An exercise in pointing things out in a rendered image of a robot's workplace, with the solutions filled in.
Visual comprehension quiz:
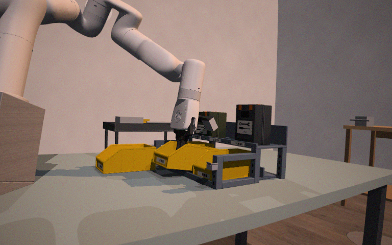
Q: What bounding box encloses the dark grey tool case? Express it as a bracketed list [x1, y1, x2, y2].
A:
[235, 104, 272, 145]

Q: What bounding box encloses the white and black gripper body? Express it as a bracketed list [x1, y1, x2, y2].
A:
[170, 97, 200, 131]

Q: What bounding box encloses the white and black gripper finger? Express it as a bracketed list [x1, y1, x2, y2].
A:
[176, 117, 193, 150]
[174, 129, 181, 142]

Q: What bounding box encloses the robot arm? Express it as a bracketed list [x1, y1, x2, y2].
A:
[0, 0, 206, 102]

